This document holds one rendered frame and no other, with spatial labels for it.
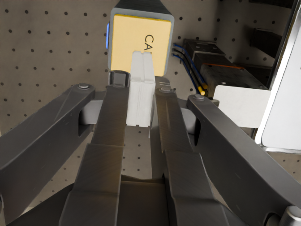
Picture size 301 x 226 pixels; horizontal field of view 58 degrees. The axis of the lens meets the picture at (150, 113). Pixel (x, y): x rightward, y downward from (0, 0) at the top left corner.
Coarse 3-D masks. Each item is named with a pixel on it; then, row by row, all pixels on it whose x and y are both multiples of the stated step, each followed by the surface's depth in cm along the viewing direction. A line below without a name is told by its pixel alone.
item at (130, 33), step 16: (128, 16) 28; (128, 32) 28; (144, 32) 28; (160, 32) 28; (112, 48) 29; (128, 48) 29; (144, 48) 29; (160, 48) 29; (112, 64) 30; (128, 64) 30; (160, 64) 30
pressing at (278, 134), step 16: (288, 32) 44; (288, 48) 45; (288, 64) 47; (272, 80) 48; (288, 80) 48; (272, 96) 49; (288, 96) 50; (272, 112) 51; (288, 112) 51; (256, 128) 52; (272, 128) 53; (288, 128) 53; (272, 144) 54; (288, 144) 54
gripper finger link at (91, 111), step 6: (96, 96) 15; (102, 96) 15; (90, 102) 14; (96, 102) 14; (102, 102) 14; (84, 108) 14; (90, 108) 14; (96, 108) 14; (84, 114) 14; (90, 114) 14; (96, 114) 15; (78, 120) 14; (84, 120) 14; (90, 120) 15; (96, 120) 15
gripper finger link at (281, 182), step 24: (192, 96) 15; (216, 120) 13; (192, 144) 14; (216, 144) 12; (240, 144) 11; (216, 168) 12; (240, 168) 10; (264, 168) 10; (240, 192) 10; (264, 192) 9; (288, 192) 9; (240, 216) 10; (264, 216) 9
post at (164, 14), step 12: (120, 0) 39; (132, 0) 40; (144, 0) 43; (156, 0) 47; (120, 12) 29; (132, 12) 29; (144, 12) 29; (156, 12) 30; (168, 12) 31; (108, 36) 32; (108, 48) 32; (168, 48) 31; (108, 60) 32
